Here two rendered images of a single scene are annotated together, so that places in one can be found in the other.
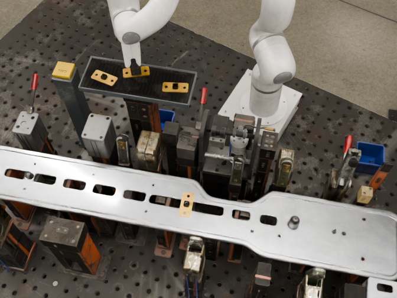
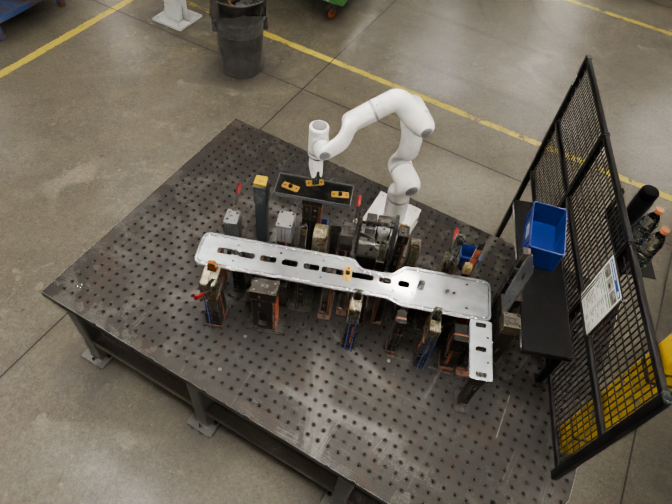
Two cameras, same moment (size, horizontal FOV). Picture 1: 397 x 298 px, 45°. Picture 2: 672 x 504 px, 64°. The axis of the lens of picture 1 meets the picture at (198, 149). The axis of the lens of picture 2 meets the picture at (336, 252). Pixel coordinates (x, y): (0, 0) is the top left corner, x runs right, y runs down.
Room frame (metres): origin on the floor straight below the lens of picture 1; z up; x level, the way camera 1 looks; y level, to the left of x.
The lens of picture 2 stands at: (-0.79, 0.33, 3.03)
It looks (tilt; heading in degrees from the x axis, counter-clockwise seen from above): 52 degrees down; 351
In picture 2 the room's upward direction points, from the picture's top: 8 degrees clockwise
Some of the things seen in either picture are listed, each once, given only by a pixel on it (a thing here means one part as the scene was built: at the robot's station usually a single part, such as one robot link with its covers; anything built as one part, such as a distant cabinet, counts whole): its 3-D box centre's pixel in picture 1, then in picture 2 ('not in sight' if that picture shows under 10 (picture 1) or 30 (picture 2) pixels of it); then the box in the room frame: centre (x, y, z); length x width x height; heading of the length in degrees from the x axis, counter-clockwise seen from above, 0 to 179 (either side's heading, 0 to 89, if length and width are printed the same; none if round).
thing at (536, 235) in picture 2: not in sight; (543, 235); (0.80, -0.92, 1.09); 0.30 x 0.17 x 0.13; 160
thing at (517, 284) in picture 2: not in sight; (517, 283); (0.47, -0.67, 1.17); 0.12 x 0.01 x 0.34; 168
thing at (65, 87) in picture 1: (78, 110); (262, 213); (1.06, 0.45, 0.92); 0.08 x 0.08 x 0.44; 78
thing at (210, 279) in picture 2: (3, 238); (214, 297); (0.57, 0.65, 0.88); 0.15 x 0.11 x 0.36; 168
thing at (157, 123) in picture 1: (145, 120); (311, 221); (1.01, 0.20, 0.92); 0.10 x 0.08 x 0.45; 78
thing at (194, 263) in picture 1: (194, 273); (352, 322); (0.45, 0.02, 0.87); 0.12 x 0.09 x 0.35; 168
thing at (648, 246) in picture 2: not in sight; (651, 246); (0.41, -1.05, 1.53); 0.06 x 0.06 x 0.20
